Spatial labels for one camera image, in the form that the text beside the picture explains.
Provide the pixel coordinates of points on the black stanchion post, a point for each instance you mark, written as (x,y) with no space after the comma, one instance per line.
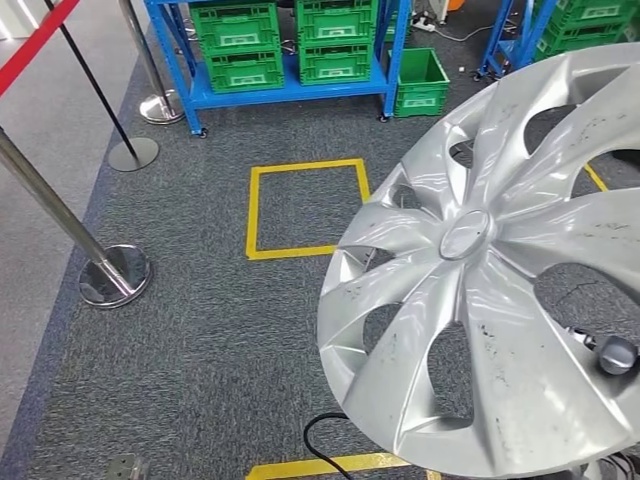
(132,154)

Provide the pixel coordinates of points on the red barrier belt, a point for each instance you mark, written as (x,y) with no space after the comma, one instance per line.
(30,46)

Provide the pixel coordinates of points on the white power strip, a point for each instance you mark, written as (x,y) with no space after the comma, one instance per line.
(424,23)

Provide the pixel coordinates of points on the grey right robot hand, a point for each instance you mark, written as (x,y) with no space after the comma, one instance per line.
(617,356)

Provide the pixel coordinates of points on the yellow floor tape square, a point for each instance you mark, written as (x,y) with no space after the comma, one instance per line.
(255,212)

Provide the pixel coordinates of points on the chrome stanchion post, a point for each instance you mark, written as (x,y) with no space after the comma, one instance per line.
(160,106)
(115,275)

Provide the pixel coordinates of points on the blue steel shelf rack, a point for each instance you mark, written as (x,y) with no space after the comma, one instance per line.
(290,89)
(520,33)

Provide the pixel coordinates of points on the silver wheel hubcap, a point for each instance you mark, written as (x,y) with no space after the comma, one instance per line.
(500,298)

